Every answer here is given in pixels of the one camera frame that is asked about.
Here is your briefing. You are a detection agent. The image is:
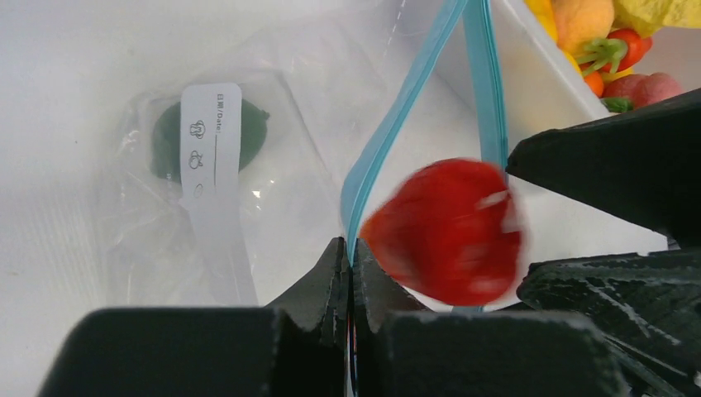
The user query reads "yellow napa cabbage toy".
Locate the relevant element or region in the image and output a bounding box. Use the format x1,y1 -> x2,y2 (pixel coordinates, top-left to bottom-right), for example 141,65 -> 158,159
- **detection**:
613,0 -> 700,37

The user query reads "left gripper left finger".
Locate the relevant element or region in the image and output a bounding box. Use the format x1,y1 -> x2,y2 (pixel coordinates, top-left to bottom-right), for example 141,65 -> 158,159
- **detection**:
266,237 -> 350,349

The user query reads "orange fruit toy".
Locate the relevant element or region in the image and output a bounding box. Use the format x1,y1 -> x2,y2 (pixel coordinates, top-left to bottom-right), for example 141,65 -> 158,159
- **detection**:
551,0 -> 615,55

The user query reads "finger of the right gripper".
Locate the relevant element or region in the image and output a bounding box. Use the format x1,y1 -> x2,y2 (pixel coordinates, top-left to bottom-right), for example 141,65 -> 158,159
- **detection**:
517,249 -> 700,396
506,89 -> 700,247

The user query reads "white plastic basin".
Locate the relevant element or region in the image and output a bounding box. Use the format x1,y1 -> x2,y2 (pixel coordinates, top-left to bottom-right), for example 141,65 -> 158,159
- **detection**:
490,1 -> 672,265

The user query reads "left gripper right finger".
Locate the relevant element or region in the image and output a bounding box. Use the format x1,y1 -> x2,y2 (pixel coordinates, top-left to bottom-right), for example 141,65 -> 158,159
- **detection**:
353,240 -> 428,351

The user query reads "pink peach toy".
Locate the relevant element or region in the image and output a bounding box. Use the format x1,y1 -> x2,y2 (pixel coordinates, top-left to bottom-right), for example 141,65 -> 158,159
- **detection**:
601,72 -> 684,113

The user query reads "clear zip top bag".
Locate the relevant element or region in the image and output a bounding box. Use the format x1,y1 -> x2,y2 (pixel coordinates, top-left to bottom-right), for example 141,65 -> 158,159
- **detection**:
98,0 -> 510,397

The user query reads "dark green avocado toy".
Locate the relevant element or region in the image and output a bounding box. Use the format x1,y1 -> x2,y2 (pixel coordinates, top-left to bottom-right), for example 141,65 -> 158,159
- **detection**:
150,99 -> 270,184

